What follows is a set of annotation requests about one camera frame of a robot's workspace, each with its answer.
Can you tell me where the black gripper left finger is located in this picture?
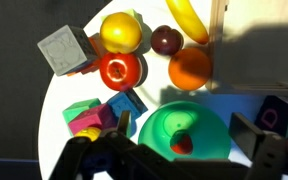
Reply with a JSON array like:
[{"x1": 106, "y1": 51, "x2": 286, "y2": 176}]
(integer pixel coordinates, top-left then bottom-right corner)
[{"x1": 117, "y1": 110, "x2": 131, "y2": 138}]

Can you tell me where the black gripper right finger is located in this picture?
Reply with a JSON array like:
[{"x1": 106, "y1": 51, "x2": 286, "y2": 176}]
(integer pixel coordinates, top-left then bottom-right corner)
[{"x1": 229, "y1": 112, "x2": 265, "y2": 160}]

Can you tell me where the red toy strawberry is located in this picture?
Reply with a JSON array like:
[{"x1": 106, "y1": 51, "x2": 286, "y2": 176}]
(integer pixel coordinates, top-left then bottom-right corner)
[{"x1": 170, "y1": 131, "x2": 193, "y2": 155}]

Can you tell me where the yellow toy lemon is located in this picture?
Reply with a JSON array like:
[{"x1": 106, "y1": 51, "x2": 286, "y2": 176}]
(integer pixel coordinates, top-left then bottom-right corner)
[{"x1": 75, "y1": 127, "x2": 101, "y2": 142}]

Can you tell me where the red toy apple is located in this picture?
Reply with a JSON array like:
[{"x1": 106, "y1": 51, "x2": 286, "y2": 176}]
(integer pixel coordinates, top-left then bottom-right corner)
[{"x1": 100, "y1": 53, "x2": 142, "y2": 91}]

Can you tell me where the green plastic bowl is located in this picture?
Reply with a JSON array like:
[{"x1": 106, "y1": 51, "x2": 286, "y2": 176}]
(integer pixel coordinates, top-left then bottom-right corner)
[{"x1": 138, "y1": 101, "x2": 231, "y2": 161}]

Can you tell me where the orange toy orange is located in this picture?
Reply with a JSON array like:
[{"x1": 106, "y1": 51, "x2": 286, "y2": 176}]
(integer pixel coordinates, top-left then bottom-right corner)
[{"x1": 168, "y1": 48, "x2": 212, "y2": 91}]

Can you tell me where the yellow toy apple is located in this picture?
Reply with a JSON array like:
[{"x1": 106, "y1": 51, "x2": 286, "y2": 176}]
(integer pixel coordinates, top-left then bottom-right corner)
[{"x1": 100, "y1": 12, "x2": 142, "y2": 54}]

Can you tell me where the dark purple toy plum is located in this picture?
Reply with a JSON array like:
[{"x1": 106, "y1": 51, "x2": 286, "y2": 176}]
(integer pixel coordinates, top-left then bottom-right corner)
[{"x1": 150, "y1": 25, "x2": 184, "y2": 56}]

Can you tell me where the yellow toy banana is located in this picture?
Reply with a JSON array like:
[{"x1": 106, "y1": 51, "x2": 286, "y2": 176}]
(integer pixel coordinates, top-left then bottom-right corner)
[{"x1": 165, "y1": 0, "x2": 209, "y2": 44}]

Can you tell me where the magenta soft block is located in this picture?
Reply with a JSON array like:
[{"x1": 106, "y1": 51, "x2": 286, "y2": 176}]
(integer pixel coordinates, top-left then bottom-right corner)
[{"x1": 68, "y1": 104, "x2": 117, "y2": 135}]

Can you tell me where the black patterned cube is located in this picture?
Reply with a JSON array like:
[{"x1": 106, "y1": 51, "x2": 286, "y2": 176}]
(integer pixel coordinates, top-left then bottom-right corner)
[{"x1": 255, "y1": 96, "x2": 288, "y2": 137}]

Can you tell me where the teal green soft block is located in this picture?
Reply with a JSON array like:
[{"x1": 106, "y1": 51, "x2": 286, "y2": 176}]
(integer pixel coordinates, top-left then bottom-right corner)
[{"x1": 62, "y1": 98, "x2": 101, "y2": 124}]

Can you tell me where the orange soft block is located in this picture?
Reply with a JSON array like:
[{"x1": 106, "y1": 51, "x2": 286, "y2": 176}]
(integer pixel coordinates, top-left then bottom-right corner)
[{"x1": 68, "y1": 33, "x2": 107, "y2": 76}]

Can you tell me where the wooden box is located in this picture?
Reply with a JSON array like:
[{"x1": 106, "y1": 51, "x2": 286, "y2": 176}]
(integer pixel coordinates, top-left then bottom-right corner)
[{"x1": 206, "y1": 0, "x2": 288, "y2": 96}]

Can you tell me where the grey soft block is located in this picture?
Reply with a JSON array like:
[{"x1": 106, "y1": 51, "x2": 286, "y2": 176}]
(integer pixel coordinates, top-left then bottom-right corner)
[{"x1": 37, "y1": 25, "x2": 94, "y2": 76}]

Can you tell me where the light green soft block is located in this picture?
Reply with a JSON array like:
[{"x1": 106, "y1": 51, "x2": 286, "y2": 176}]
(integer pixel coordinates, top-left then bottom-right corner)
[{"x1": 101, "y1": 9, "x2": 140, "y2": 27}]

